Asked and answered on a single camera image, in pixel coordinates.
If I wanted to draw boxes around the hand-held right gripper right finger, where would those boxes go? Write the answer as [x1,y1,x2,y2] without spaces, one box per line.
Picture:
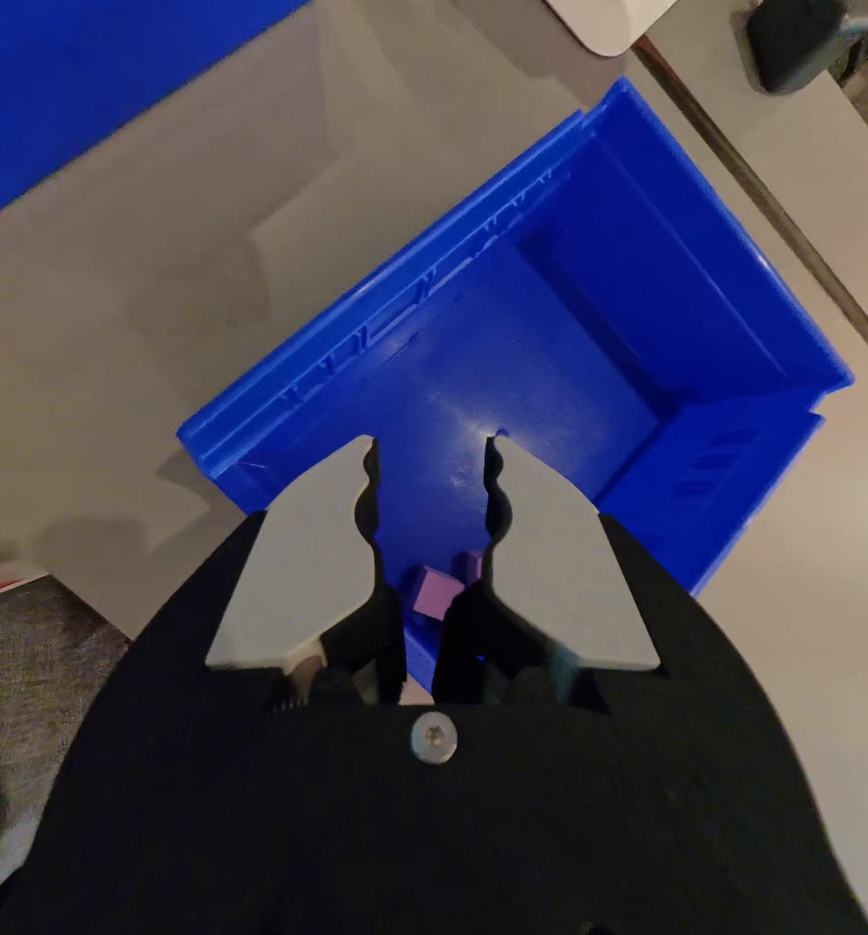
[431,436,661,706]

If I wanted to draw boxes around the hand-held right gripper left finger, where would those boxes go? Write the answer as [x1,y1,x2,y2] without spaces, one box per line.
[205,436,407,706]

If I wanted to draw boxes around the blue plastic bin with cubes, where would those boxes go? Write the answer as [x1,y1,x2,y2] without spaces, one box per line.
[177,76,854,691]

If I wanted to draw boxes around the white stand base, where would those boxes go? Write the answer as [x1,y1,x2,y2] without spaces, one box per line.
[543,0,679,58]

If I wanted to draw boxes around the black box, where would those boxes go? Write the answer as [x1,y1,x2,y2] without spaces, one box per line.
[746,0,868,94]

